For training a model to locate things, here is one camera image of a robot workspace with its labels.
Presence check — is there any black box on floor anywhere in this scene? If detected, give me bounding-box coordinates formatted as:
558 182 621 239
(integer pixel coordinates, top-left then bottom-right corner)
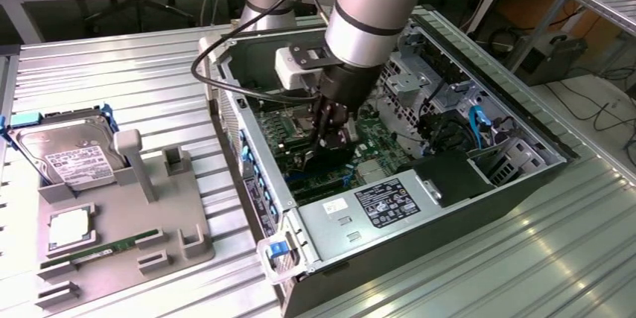
515 33 589 87

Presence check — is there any black GPU card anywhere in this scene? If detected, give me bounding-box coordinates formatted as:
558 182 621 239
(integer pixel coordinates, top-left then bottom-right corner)
301 141 358 188

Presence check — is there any blue SATA wire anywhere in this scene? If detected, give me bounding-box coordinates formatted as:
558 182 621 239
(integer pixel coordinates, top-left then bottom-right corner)
467 104 493 152

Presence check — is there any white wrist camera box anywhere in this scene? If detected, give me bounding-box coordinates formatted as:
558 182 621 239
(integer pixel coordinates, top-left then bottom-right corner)
275 44 330 91

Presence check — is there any silver disk bay cage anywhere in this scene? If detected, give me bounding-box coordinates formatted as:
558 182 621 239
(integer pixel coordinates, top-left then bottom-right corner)
381 51 455 125

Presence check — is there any open grey PC case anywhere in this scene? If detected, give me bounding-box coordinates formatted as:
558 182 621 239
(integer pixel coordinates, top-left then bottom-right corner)
198 4 581 318

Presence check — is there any black internal wire bundle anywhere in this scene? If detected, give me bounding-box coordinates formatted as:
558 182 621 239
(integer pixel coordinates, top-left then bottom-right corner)
417 112 475 157

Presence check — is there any black chair base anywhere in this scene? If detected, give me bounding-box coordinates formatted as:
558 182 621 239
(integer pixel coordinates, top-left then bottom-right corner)
82 0 197 34

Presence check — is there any black installed RAM stick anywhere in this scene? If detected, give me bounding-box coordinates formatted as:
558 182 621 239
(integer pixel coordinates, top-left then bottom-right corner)
275 132 318 157

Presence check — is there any green motherboard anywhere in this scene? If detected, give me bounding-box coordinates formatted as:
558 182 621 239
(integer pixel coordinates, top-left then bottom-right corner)
254 86 417 203

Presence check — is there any grey parts rack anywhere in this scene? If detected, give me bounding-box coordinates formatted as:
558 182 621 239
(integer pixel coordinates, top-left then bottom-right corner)
34 127 217 310

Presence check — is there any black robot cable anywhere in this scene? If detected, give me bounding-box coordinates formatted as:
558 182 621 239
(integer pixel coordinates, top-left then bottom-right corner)
190 0 326 105

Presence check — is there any CPU socket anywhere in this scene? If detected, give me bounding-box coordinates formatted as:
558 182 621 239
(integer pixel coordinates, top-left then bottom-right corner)
291 106 319 133

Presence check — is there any green RAM stick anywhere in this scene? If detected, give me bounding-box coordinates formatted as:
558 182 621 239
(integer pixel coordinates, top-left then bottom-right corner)
39 230 162 270

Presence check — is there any blue expansion slot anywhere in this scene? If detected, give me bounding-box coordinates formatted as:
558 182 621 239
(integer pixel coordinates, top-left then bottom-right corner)
283 168 313 182

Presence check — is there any metal slat frame table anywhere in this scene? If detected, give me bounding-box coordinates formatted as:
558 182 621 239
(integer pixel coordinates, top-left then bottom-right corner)
511 0 636 75

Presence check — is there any silver hard disk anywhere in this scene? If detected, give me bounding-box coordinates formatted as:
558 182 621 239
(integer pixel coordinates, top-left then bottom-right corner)
14 115 127 191

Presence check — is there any silver CPU chip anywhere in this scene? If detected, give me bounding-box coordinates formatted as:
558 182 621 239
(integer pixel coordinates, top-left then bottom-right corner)
49 212 97 249

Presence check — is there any black plastic fan duct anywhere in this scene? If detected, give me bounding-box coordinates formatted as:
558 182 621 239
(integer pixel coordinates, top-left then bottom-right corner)
414 156 494 208

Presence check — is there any grey power supply unit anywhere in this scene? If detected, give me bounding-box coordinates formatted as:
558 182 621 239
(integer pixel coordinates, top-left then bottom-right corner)
297 168 445 264

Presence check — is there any hard disk drive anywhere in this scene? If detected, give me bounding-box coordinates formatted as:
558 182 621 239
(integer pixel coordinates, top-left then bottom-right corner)
0 101 119 189

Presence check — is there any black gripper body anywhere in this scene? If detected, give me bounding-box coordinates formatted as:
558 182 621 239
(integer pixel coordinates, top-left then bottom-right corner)
317 60 385 112

